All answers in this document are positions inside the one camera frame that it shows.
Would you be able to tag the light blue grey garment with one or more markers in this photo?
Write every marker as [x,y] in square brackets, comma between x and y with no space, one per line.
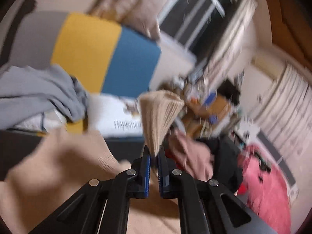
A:
[26,92]

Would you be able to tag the black rolled mat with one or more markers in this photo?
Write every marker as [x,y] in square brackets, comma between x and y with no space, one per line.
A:
[27,7]

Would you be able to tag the grey yellow blue headboard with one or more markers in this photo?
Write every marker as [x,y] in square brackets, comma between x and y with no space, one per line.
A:
[104,56]

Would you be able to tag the wooden side shelf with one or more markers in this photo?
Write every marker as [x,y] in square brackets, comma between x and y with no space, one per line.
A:
[198,120]

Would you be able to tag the blue backed chair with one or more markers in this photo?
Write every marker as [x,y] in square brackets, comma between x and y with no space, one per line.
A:
[210,99]

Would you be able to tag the black monitor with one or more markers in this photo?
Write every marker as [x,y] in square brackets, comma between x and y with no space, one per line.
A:
[229,91]

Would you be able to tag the black garment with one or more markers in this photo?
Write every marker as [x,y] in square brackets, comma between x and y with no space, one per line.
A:
[225,168]

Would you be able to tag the white printed pillow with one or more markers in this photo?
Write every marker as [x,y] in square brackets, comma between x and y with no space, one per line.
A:
[112,116]

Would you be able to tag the pink quilted bedding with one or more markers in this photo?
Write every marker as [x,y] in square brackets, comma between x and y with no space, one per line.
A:
[267,191]

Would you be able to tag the patterned beige curtain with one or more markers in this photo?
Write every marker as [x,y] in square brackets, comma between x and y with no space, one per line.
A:
[136,14]

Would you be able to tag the window with white frame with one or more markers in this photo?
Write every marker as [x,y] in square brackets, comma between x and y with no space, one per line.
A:
[194,25]

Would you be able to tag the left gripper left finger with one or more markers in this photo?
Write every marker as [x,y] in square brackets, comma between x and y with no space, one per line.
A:
[101,206]

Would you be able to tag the beige knitted sweater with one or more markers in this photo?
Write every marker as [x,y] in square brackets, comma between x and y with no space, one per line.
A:
[60,165]

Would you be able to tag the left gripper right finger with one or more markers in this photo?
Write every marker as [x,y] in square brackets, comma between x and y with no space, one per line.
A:
[205,207]

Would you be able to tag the pink knitted sweater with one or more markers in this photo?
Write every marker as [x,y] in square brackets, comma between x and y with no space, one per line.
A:
[190,156]

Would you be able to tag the wooden wardrobe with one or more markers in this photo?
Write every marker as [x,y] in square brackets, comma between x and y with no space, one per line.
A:
[291,29]

